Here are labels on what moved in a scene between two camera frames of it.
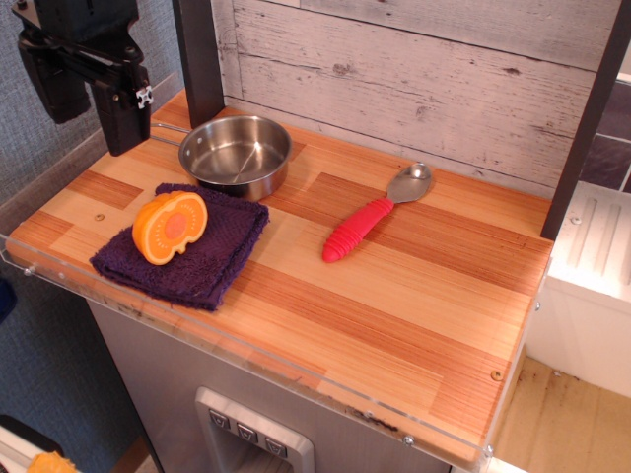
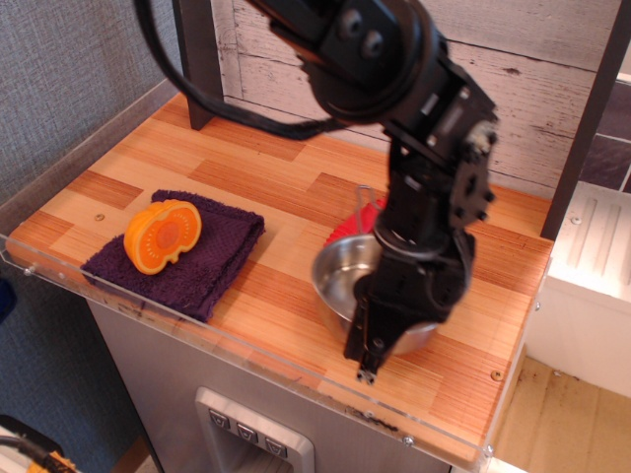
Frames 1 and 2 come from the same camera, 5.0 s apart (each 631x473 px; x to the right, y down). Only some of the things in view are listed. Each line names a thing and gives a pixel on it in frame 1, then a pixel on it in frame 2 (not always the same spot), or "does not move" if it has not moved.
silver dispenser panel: x=242 y=439 does not move
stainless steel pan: x=242 y=156 -> x=336 y=273
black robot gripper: x=96 y=37 -> x=424 y=271
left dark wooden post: x=196 y=34 does not move
